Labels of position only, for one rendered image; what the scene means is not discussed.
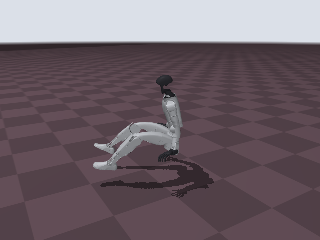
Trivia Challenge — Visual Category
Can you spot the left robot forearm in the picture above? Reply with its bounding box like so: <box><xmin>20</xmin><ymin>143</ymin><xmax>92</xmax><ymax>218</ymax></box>
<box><xmin>171</xmin><ymin>126</ymin><xmax>181</xmax><ymax>156</ymax></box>

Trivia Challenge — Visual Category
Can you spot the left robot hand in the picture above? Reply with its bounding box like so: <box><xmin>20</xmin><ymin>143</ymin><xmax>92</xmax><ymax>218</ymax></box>
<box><xmin>158</xmin><ymin>149</ymin><xmax>179</xmax><ymax>163</ymax></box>

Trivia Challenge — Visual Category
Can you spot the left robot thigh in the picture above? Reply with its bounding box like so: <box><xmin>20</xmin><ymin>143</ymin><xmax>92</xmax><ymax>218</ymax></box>
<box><xmin>130</xmin><ymin>131</ymin><xmax>173</xmax><ymax>151</ymax></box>

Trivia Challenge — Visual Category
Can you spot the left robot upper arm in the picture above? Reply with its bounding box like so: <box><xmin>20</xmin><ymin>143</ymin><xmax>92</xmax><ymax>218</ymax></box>
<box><xmin>166</xmin><ymin>100</ymin><xmax>180</xmax><ymax>134</ymax></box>

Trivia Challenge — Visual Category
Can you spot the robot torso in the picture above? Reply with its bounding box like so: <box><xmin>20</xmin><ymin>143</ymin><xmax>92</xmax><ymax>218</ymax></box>
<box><xmin>162</xmin><ymin>93</ymin><xmax>183</xmax><ymax>137</ymax></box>

